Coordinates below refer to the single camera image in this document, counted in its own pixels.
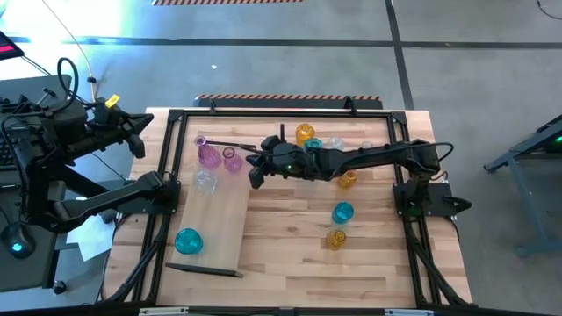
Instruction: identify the wooden shelf board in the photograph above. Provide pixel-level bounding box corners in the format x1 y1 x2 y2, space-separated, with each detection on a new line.
168 131 255 274

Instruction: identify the yellow honeycomb glass vase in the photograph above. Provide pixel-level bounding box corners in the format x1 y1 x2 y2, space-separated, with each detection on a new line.
294 123 316 148

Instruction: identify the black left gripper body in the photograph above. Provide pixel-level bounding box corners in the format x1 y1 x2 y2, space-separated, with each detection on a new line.
93 104 133 145

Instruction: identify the silver bracket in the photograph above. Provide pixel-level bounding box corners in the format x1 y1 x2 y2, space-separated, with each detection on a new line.
384 308 435 316
139 306 190 316

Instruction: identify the black desk panel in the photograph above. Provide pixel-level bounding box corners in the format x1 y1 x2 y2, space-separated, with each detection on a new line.
0 180 67 294
0 74 73 185

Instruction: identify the black desk clamp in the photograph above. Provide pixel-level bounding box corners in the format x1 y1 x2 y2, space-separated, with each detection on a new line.
0 86 59 116

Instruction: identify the red-lit black device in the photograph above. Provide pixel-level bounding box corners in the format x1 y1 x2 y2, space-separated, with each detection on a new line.
0 30 26 61

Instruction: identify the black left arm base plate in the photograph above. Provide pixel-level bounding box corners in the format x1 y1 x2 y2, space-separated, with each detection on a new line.
117 180 182 216

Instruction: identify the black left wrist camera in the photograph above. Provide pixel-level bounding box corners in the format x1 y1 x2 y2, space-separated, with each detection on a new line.
126 133 148 161

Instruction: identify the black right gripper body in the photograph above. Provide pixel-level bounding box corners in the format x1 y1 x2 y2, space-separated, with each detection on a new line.
260 133 318 180

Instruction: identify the hazard-striped black floor plate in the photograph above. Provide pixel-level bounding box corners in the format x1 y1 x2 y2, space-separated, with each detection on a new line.
151 0 305 7
193 93 384 111

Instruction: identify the teal textured glass bottle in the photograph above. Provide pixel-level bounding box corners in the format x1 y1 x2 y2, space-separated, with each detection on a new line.
331 201 356 226

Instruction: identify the pink flared diamond-cut vase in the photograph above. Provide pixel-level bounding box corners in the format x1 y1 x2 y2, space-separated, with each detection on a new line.
193 134 222 170

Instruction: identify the clear patterned glass vase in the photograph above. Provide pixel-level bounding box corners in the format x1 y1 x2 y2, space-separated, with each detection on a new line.
192 169 220 195

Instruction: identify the yellow large fluted vase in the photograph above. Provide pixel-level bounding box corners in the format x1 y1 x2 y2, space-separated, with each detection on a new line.
325 228 348 252

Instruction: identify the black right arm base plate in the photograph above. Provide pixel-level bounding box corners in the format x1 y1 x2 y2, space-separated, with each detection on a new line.
393 182 473 219

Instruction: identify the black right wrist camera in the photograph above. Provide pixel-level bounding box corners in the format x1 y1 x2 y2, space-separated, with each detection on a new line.
247 163 270 190

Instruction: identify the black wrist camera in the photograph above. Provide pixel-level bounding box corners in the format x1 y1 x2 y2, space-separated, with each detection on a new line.
247 163 270 190
126 133 148 161

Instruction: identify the yellow ribbed glass bottle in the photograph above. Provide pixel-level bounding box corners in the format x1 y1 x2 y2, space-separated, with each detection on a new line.
336 169 358 190

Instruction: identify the black aluminium rig frame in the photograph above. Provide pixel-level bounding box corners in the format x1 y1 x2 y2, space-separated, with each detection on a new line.
100 107 473 316

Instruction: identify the grey metal cart frame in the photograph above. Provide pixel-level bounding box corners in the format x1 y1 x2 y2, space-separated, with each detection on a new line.
482 112 562 258

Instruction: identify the teal medallion-embossed glass jar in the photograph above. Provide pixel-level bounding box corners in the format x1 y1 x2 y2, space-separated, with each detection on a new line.
174 227 205 256

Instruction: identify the beige floor cable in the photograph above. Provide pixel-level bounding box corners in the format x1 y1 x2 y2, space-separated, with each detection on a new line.
41 0 96 104

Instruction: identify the black computer mouse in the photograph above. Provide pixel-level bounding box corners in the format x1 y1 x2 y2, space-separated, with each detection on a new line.
0 222 36 260

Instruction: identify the white paper sheet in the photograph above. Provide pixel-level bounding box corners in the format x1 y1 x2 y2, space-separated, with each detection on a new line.
65 212 116 263

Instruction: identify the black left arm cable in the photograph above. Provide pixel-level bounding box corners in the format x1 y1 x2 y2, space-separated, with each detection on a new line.
55 56 81 104

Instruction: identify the pink wavy-ribbed glass vase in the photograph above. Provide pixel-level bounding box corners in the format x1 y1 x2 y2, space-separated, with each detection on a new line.
221 147 244 174

